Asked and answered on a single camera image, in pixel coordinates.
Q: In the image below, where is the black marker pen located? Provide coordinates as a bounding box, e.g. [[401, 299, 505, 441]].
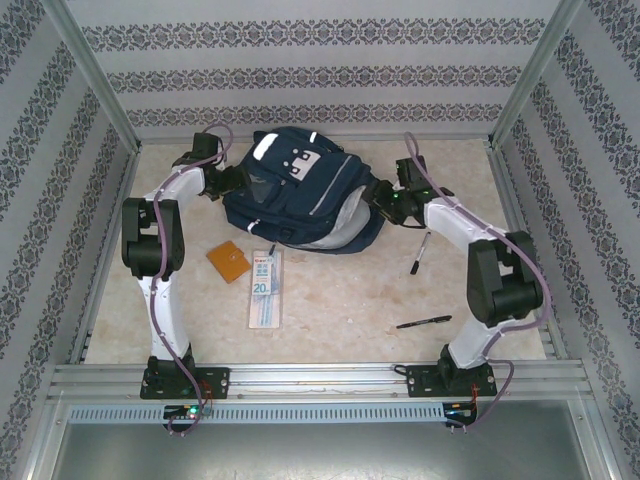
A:
[[409, 231, 432, 276], [395, 314, 454, 330]]

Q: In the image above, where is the navy blue backpack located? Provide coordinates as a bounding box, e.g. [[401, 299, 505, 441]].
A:
[[221, 126, 385, 256]]

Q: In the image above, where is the orange leather wallet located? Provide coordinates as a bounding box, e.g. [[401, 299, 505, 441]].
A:
[[205, 240, 252, 285]]

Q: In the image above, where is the clear ruler pack blue label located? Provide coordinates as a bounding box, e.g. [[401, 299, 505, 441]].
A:
[[248, 248, 284, 330]]

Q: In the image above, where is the small controller board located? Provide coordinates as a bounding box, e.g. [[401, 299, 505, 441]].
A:
[[444, 401, 479, 426], [163, 403, 214, 422]]

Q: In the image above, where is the grey sheet metal panel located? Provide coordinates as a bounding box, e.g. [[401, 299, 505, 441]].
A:
[[29, 422, 614, 480]]

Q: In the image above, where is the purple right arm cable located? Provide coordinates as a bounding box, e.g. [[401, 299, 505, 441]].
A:
[[403, 131, 555, 435]]

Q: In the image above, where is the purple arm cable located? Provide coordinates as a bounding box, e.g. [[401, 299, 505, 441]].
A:
[[403, 131, 555, 435], [149, 123, 236, 439]]

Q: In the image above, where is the aluminium back rail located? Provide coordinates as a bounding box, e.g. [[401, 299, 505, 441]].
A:
[[137, 132, 496, 146]]

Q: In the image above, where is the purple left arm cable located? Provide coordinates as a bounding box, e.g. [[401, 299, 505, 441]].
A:
[[149, 123, 236, 439]]

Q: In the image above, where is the aluminium side rail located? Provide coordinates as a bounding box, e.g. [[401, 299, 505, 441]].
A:
[[67, 147, 144, 364], [487, 142, 571, 361]]

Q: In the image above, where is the aluminium frame post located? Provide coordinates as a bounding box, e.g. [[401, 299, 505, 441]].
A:
[[489, 0, 586, 149], [42, 0, 144, 151]]

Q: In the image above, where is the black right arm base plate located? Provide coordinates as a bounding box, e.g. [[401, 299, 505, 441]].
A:
[[405, 364, 497, 399]]

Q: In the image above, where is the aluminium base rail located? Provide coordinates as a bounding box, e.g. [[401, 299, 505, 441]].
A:
[[47, 363, 589, 401]]

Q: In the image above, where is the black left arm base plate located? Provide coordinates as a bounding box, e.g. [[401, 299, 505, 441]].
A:
[[139, 367, 231, 401]]

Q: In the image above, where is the grey slotted cable duct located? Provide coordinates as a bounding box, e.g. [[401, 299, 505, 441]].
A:
[[67, 403, 447, 425]]

